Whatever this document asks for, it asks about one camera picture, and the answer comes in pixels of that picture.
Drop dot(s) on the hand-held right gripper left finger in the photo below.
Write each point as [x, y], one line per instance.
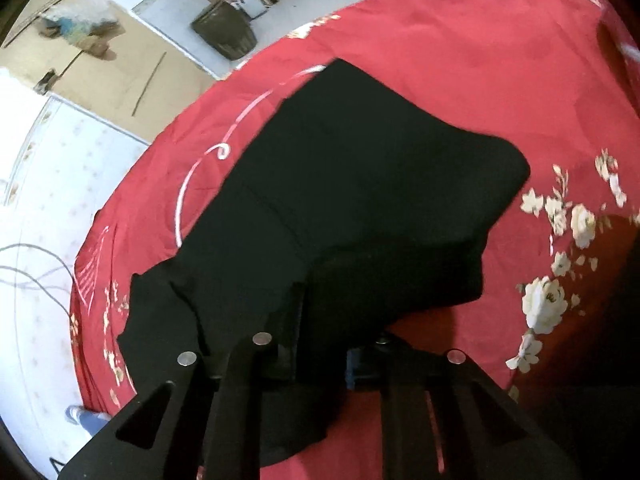
[245, 375]

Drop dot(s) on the brown cardboard panel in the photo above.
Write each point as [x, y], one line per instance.
[125, 90]

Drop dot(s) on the dark ceramic jar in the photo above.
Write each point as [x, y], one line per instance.
[225, 30]

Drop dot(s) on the red floral blanket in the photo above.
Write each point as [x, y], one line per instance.
[450, 85]

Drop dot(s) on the white plastic container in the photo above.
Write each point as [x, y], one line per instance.
[252, 5]

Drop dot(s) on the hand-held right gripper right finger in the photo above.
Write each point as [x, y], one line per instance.
[357, 370]

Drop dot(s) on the black pants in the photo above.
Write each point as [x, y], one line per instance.
[350, 185]

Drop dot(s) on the person's foot in blue sock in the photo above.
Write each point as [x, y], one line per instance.
[87, 420]

